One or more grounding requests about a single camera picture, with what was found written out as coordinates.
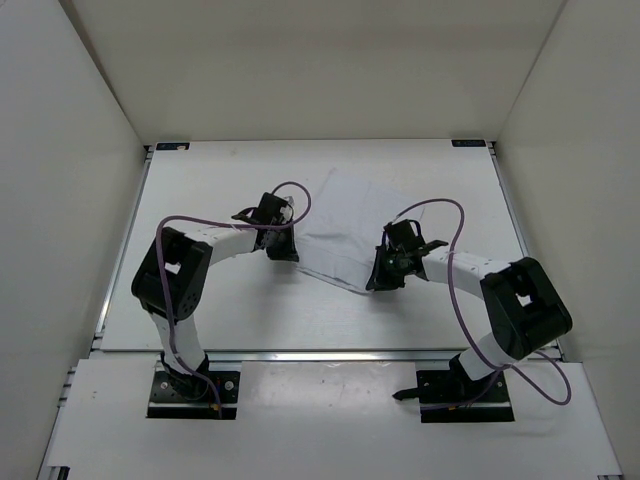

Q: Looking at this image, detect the blue label sticker right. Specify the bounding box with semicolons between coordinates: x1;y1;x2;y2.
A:
451;139;486;148

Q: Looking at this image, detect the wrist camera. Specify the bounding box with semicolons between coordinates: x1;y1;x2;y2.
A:
383;219;448;255
232;192;294;226

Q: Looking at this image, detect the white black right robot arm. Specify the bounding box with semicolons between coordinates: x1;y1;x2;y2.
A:
366;241;573;401

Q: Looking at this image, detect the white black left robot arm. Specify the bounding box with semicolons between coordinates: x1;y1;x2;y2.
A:
131;226;299;398

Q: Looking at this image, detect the white fabric skirt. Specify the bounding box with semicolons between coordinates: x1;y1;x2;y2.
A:
295;169;416;294

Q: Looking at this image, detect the blue label sticker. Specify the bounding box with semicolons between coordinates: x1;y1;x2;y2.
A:
155;142;190;151
451;139;486;148

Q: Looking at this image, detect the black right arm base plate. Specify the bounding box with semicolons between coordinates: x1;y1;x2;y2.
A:
392;370;515;424

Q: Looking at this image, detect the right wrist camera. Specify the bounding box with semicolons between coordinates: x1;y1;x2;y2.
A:
383;219;448;255

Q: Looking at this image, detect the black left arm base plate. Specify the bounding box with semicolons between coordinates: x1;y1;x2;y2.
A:
146;362;241;421

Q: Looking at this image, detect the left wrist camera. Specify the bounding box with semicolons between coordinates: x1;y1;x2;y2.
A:
232;192;294;226

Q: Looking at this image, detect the aluminium table edge rail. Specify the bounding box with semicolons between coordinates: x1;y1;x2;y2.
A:
207;350;459;363

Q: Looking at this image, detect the blue label sticker left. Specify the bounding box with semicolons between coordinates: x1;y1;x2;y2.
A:
155;142;190;151

